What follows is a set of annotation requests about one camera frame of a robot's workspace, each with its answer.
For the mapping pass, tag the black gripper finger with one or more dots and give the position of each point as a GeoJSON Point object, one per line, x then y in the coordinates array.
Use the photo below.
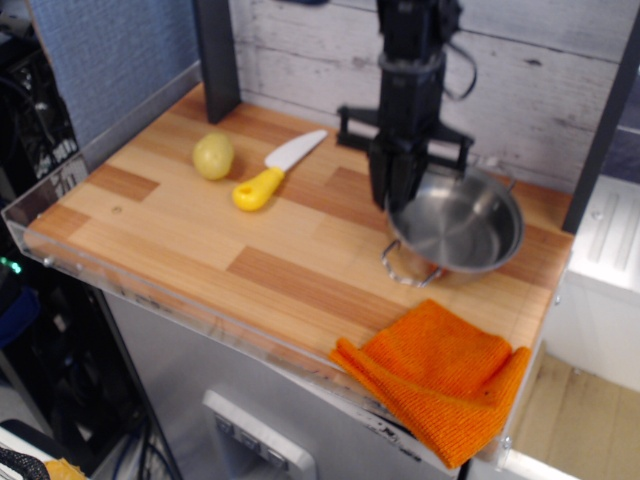
{"type": "Point", "coordinates": [380, 160]}
{"type": "Point", "coordinates": [407, 165]}

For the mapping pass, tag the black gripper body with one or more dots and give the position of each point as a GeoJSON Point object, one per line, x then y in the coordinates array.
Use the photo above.
{"type": "Point", "coordinates": [413, 64]}

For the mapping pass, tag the silver steel pot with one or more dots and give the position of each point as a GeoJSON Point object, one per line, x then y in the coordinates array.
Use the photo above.
{"type": "Point", "coordinates": [458, 228]}

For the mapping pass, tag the yellow potato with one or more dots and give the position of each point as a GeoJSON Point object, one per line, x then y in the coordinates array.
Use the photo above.
{"type": "Point", "coordinates": [213, 156]}

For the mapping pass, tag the clear acrylic table guard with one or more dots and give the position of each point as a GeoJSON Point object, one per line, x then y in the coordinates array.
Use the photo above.
{"type": "Point", "coordinates": [131, 212]}

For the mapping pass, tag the orange knitted cloth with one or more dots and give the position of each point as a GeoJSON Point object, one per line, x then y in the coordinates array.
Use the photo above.
{"type": "Point", "coordinates": [450, 383]}

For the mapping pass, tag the white toy sink unit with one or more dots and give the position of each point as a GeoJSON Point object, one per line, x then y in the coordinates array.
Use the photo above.
{"type": "Point", "coordinates": [578, 416]}

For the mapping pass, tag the silver toy fridge cabinet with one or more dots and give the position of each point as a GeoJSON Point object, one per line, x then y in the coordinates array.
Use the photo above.
{"type": "Point", "coordinates": [233, 401]}

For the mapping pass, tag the black plastic crate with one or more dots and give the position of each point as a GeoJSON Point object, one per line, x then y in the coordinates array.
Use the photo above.
{"type": "Point", "coordinates": [36, 131]}

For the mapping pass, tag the yellow handled toy knife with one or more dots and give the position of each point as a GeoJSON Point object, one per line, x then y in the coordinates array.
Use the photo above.
{"type": "Point", "coordinates": [253, 194]}

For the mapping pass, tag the dark grey right post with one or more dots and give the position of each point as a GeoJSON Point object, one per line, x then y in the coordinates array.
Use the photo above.
{"type": "Point", "coordinates": [611, 115]}

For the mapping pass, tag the dark grey post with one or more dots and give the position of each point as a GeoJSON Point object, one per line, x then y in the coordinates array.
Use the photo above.
{"type": "Point", "coordinates": [217, 57]}
{"type": "Point", "coordinates": [611, 115]}

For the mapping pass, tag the dark grey left post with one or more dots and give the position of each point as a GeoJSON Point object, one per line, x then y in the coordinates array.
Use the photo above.
{"type": "Point", "coordinates": [217, 57]}

